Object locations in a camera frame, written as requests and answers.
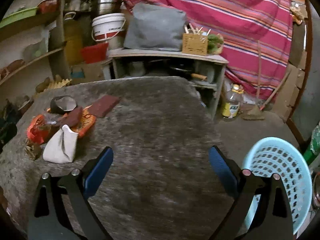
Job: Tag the woven utensil box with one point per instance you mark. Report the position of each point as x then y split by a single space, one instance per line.
194 41

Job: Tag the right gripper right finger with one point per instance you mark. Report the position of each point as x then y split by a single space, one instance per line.
272 219

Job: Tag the black crumpled cup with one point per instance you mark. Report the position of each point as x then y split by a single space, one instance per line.
62 104

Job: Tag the orange clear snack wrapper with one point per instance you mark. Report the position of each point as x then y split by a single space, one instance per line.
43 127

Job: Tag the wooden wall shelf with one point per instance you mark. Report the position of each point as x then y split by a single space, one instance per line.
33 48

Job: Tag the green plastic tray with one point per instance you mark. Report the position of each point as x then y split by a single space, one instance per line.
19 15

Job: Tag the green vegetables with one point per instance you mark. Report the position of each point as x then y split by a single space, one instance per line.
215 44

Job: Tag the orange lion snack bag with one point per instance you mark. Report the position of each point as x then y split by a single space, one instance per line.
79 120

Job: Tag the grey metal door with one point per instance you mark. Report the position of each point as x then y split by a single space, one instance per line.
305 113

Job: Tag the plastic oil bottle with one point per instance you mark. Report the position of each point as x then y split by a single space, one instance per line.
232 102

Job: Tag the broom with wooden handle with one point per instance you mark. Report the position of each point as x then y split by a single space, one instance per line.
256 113

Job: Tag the grey cloth bundle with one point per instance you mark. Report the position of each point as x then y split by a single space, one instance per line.
154 27

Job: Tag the steel pot lid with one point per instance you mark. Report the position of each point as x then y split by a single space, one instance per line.
315 189

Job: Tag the white paper bag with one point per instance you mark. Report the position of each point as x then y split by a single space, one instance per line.
61 148

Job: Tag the steel pot on shelf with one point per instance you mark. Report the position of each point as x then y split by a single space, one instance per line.
103 7

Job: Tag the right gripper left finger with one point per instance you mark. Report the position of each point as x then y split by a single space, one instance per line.
48 217

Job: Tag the dark red flat packet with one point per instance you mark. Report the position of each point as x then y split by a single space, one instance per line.
103 106

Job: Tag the red striped cloth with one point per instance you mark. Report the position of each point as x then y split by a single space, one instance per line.
257 37

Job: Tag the egg carton tray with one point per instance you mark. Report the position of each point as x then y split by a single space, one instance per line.
49 84

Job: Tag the cardboard box under shelf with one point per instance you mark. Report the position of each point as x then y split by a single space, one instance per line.
85 73

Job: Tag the grey side table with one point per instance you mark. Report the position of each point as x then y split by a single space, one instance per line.
139 63

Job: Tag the red plastic basin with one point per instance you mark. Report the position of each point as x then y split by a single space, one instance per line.
95 53

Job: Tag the light blue plastic basket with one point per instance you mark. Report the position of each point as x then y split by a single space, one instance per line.
274 155

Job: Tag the pan with wooden handle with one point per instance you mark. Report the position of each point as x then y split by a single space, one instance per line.
186 74

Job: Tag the white plastic bucket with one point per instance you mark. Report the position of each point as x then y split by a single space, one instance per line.
106 27

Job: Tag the yellow oil jug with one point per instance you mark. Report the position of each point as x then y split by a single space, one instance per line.
73 39

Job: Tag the stacked cardboard boxes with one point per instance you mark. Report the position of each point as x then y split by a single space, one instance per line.
290 89

